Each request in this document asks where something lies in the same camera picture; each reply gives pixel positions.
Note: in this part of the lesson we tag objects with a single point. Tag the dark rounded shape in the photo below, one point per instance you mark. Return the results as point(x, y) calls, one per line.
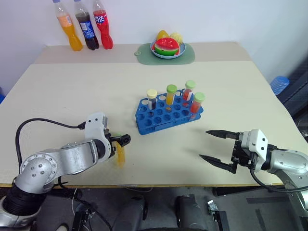
point(131, 214)
point(191, 214)

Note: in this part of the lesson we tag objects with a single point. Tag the silver metal clamp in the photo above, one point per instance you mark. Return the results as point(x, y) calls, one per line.
point(211, 206)

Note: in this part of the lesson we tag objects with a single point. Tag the blue object at edge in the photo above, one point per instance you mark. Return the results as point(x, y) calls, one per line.
point(1, 96)

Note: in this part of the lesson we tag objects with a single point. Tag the blue test tube rack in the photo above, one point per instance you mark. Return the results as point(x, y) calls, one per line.
point(166, 118)

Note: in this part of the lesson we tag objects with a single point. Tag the yellow bumpy toy fruit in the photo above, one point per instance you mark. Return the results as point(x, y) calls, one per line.
point(177, 37)

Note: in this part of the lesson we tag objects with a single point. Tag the yellow toy pepper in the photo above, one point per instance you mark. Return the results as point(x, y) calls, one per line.
point(162, 34)

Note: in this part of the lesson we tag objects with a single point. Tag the green silicone mat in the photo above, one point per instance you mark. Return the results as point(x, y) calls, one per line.
point(144, 57)

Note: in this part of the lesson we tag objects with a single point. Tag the orange soda bottle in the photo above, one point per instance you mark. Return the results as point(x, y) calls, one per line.
point(71, 31)

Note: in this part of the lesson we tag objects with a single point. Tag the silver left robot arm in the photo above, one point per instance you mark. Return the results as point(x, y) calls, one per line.
point(48, 158)

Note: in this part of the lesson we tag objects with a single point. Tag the cola bottle blue label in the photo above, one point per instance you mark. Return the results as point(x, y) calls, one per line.
point(87, 30)

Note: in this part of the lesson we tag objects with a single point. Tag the orange liquid test tube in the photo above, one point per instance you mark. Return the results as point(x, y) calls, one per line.
point(120, 156)

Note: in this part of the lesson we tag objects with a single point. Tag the light blue plate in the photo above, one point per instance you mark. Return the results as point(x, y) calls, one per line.
point(166, 56)

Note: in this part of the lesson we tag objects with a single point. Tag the toy watermelon slice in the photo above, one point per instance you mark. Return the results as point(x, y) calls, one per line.
point(167, 46)

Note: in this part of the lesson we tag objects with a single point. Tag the yellow cap dark test tube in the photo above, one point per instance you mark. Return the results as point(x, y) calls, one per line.
point(152, 99)

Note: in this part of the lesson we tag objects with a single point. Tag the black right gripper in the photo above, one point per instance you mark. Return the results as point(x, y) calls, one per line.
point(240, 154)

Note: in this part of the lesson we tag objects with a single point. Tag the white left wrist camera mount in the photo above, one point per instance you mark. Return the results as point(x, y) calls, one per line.
point(94, 126)

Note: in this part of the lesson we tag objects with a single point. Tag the black chair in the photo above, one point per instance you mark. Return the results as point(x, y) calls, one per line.
point(297, 91)

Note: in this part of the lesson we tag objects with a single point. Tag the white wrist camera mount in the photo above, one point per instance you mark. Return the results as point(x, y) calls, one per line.
point(94, 126)
point(256, 142)

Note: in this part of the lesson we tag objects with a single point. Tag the red soda bottle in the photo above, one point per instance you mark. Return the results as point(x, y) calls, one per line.
point(103, 29)

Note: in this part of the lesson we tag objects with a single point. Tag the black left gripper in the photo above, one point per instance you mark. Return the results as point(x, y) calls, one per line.
point(111, 149)

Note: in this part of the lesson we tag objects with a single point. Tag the green cap orange test tube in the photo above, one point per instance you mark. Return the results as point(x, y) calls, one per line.
point(170, 95)

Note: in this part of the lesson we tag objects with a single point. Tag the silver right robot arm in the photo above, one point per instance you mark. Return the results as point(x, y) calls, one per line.
point(288, 161)

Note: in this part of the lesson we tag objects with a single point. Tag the green cap red test tube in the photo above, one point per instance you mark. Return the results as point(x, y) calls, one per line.
point(188, 91)
point(197, 104)

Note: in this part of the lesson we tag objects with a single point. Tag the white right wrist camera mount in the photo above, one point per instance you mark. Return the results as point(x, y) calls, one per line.
point(256, 142)

